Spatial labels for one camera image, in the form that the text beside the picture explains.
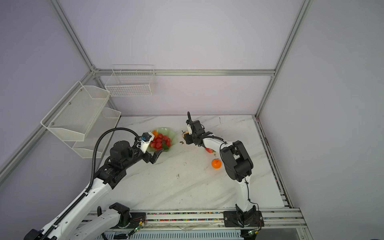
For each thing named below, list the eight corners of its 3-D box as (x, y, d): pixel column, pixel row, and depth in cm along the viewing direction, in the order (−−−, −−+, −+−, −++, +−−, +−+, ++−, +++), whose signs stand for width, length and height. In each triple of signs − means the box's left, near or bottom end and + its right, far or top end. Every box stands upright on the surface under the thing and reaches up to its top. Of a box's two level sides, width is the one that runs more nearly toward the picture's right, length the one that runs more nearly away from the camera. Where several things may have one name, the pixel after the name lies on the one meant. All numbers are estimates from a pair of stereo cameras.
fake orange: (212, 169, 93) (212, 166, 90) (211, 162, 97) (212, 159, 94) (220, 169, 93) (221, 166, 90) (220, 162, 97) (220, 159, 94)
